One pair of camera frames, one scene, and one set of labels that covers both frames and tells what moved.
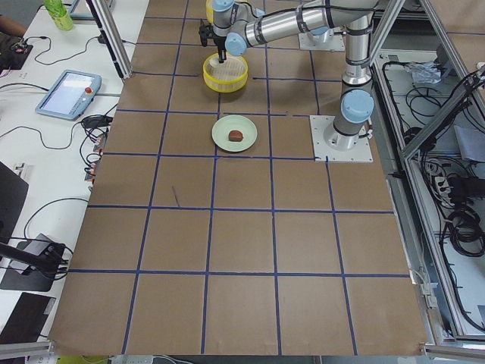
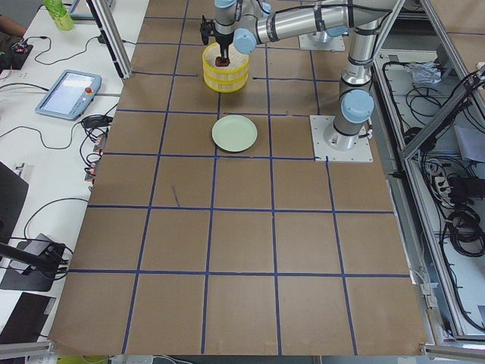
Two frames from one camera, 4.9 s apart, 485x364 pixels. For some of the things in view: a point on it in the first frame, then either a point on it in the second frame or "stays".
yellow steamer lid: (209, 11) → (239, 62)
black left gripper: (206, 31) stays
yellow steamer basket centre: (229, 76) stays
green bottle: (59, 14) stays
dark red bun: (235, 136) → (219, 63)
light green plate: (225, 125) stays
